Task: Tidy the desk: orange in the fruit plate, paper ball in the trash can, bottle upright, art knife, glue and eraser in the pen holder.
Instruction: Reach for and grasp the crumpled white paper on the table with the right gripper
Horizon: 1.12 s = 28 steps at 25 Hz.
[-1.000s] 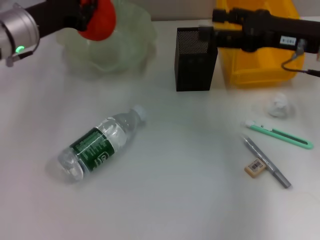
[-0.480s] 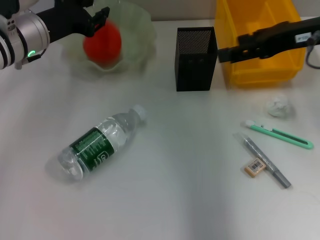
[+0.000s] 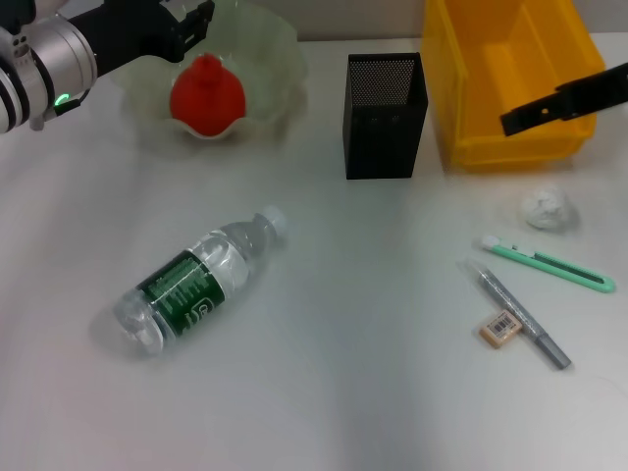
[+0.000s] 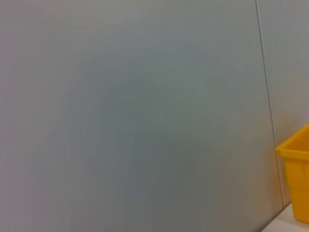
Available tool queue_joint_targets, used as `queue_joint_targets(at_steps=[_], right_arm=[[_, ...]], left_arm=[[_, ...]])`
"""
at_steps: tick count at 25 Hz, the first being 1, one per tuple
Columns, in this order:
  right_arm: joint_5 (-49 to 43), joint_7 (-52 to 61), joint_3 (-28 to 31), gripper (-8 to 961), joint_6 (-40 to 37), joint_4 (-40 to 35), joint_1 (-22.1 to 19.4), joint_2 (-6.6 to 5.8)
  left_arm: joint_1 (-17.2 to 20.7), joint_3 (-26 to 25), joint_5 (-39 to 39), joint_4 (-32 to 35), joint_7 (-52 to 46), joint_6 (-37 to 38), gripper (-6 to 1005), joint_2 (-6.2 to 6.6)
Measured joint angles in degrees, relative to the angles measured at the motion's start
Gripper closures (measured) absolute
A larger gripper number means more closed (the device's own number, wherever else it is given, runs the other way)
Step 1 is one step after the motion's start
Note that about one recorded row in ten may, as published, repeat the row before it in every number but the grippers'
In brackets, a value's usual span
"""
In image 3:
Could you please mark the clear green-label water bottle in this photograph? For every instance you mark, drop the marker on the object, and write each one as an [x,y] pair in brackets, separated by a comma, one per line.
[186,289]

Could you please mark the red pomegranate toy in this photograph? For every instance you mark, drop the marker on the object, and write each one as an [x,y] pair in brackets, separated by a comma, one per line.
[208,98]

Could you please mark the mint green utility knife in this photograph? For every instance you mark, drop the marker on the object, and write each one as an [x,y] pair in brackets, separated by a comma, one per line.
[554,265]

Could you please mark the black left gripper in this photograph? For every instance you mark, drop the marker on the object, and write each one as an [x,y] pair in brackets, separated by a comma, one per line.
[127,29]

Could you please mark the beige eraser with barcode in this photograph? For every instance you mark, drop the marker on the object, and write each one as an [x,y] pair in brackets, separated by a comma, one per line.
[499,331]

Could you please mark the grey pen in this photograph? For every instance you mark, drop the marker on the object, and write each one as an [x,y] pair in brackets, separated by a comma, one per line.
[520,314]

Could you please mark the black mesh pen holder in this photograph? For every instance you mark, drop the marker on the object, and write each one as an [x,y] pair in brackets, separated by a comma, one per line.
[382,127]

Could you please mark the yellow plastic bin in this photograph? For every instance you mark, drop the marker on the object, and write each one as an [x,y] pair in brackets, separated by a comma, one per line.
[490,73]

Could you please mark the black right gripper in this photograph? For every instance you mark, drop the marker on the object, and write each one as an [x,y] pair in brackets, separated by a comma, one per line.
[598,90]

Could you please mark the pale green glass fruit bowl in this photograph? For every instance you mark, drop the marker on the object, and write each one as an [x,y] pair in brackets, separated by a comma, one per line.
[275,73]

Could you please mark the white paper ball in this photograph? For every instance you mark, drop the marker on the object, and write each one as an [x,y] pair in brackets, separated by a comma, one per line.
[547,208]

